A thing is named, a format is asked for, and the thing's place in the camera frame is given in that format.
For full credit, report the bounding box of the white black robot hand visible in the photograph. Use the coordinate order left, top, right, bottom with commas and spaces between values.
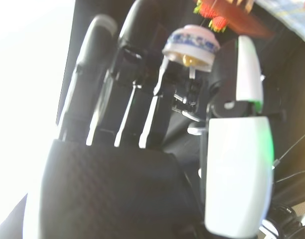
22, 0, 275, 239

